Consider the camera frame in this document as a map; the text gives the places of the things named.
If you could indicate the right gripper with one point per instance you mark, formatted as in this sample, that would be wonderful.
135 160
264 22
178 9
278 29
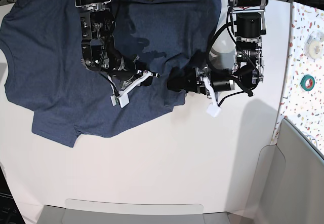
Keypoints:
129 72

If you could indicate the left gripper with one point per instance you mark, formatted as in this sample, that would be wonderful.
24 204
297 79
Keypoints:
201 81

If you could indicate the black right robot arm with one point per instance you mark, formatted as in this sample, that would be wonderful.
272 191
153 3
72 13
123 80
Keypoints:
98 22

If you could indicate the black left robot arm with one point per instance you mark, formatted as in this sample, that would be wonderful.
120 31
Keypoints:
245 24

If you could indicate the terrazzo patterned table cover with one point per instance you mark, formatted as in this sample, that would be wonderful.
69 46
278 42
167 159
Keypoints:
304 109

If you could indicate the green tape roll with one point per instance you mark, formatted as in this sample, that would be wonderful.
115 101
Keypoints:
307 83

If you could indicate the clear tape dispenser roll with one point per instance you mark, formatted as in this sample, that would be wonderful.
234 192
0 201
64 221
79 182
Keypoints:
314 45

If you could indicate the grey chair right side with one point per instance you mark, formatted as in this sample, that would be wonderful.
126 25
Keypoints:
288 181

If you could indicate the grey chair bottom edge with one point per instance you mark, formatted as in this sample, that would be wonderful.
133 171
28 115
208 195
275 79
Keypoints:
81 211

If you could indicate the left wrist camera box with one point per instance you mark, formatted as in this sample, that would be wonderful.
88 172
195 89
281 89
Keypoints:
213 110

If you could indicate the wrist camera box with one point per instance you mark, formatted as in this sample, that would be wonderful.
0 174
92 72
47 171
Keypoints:
213 110
121 100

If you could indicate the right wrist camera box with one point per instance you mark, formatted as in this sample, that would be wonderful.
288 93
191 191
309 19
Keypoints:
121 100

